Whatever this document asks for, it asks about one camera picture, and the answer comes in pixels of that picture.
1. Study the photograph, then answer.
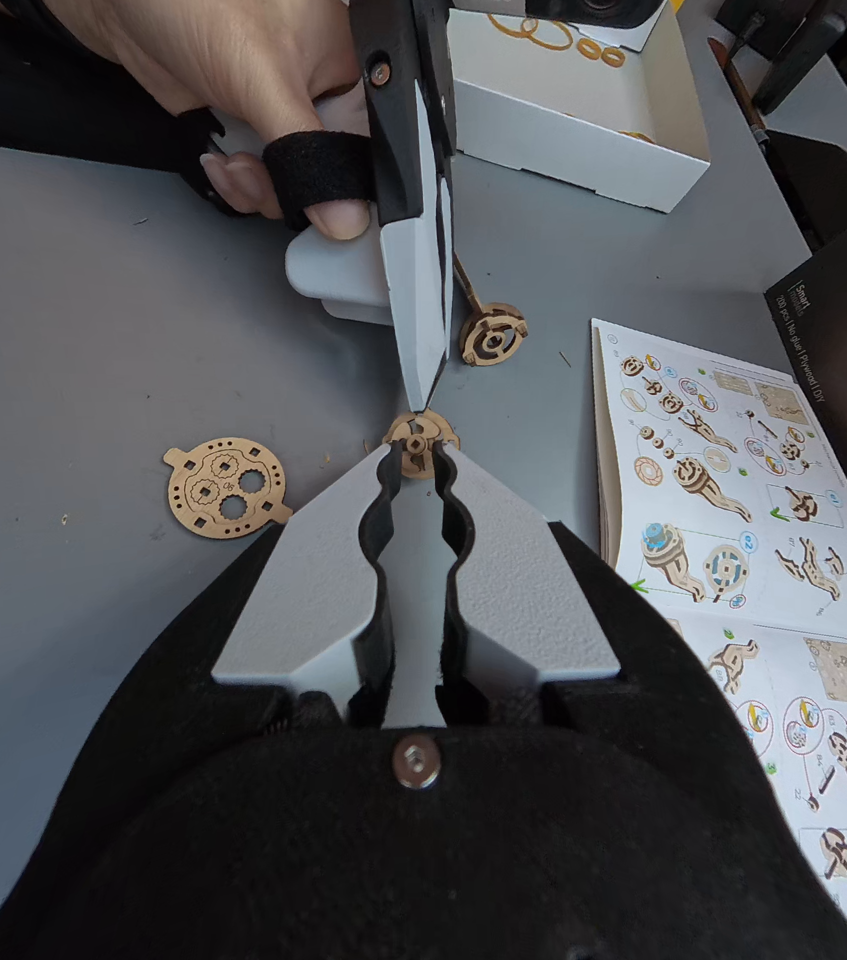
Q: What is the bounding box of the white cardboard box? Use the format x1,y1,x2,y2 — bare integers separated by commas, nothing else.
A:
444,0,711,215

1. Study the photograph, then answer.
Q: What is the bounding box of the person's left forearm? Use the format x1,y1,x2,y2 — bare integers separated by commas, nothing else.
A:
0,0,196,175

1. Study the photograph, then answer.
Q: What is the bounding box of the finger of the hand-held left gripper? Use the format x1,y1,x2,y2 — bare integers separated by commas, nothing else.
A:
380,178,449,415
431,174,458,400

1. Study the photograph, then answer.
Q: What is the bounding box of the black stand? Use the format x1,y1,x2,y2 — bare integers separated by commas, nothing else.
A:
716,0,847,115

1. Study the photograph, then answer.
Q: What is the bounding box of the black metal plate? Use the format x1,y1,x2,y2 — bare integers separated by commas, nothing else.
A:
764,129,847,252

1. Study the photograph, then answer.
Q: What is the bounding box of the perforated wooden disc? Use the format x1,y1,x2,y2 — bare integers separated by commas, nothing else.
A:
163,437,294,538

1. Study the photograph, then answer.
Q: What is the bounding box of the small round wooden wheel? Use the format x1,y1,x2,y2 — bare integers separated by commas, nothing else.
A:
382,408,462,481

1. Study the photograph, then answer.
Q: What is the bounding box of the large thin wooden ring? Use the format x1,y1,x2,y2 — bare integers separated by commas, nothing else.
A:
523,18,576,55
487,12,546,48

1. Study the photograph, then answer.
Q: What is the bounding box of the illustrated instruction booklet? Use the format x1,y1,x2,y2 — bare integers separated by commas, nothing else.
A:
590,318,847,960

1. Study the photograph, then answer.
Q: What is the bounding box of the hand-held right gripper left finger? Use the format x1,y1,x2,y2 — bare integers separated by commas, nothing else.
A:
210,441,404,729

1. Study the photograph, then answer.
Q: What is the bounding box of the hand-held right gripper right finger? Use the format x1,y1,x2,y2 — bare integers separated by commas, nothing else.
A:
431,441,624,727

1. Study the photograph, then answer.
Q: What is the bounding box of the person's left hand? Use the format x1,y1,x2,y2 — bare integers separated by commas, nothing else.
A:
41,0,376,243

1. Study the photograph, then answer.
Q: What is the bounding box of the black product box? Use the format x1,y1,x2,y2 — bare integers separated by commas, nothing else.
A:
764,191,847,597

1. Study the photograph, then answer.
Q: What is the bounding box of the brown pencil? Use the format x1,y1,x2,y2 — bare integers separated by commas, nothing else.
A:
723,60,770,149

